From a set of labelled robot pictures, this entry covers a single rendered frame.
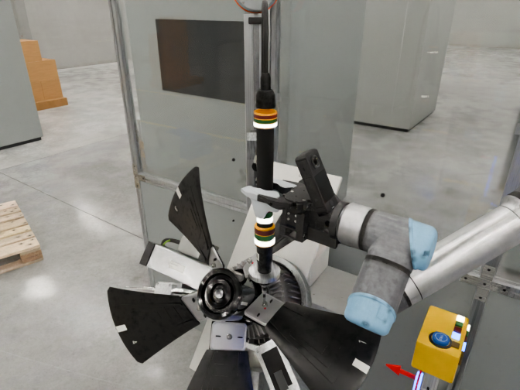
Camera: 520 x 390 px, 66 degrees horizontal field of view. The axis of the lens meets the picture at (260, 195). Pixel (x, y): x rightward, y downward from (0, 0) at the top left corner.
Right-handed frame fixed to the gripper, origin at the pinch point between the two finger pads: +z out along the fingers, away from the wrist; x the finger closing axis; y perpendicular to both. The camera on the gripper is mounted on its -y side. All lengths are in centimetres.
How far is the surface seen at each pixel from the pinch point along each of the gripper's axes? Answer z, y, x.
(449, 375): -43, 48, 24
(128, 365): 107, 151, 30
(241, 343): 0.4, 40.6, -3.9
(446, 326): -39, 42, 33
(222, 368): 0.7, 42.8, -10.9
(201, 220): 20.5, 17.8, 5.3
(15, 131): 549, 133, 188
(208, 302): 7.7, 29.7, -7.0
